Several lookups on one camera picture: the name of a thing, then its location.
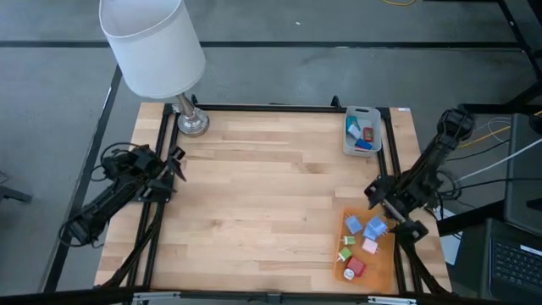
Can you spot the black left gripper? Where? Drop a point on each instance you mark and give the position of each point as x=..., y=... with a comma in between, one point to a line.
x=156, y=178

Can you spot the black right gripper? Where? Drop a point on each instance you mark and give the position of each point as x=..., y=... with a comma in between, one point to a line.
x=389, y=190

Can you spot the large light blue charger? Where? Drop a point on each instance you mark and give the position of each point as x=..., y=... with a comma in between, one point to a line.
x=374, y=229

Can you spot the pink USB charger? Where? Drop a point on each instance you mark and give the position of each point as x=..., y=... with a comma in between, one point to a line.
x=369, y=246

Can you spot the lavender blue USB charger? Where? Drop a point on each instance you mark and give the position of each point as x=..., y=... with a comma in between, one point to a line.
x=353, y=225

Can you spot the green and white USB charger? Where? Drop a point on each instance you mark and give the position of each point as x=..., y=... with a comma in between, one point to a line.
x=345, y=254
x=350, y=240

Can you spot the red wall charger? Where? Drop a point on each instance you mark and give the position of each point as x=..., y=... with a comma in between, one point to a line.
x=356, y=266

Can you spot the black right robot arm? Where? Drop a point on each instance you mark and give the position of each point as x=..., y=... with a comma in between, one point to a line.
x=436, y=156

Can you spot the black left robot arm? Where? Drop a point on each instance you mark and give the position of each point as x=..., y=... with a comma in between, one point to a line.
x=106, y=203

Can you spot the orange plastic tray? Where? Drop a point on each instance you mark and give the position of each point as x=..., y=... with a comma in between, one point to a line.
x=381, y=275

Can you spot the white plastic bin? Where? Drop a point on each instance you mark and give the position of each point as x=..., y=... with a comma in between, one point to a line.
x=345, y=146

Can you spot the small white rectangular item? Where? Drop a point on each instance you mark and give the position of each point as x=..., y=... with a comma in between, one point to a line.
x=355, y=132

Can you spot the black rig floor bar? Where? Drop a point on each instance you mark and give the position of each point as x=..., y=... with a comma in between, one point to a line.
x=82, y=182

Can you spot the black laptop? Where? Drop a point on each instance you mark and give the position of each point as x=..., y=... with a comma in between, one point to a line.
x=516, y=262

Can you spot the black computer case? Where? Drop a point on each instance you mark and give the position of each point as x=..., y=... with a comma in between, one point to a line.
x=525, y=190

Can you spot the black stand foot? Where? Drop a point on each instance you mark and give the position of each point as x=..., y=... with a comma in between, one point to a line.
x=14, y=195

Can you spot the black rig crossbar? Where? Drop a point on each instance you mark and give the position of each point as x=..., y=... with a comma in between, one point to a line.
x=63, y=296

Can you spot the black aluminium table frame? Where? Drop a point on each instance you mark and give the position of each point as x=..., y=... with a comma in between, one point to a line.
x=275, y=107

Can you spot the black stand frame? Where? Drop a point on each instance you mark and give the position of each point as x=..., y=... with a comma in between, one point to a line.
x=487, y=109

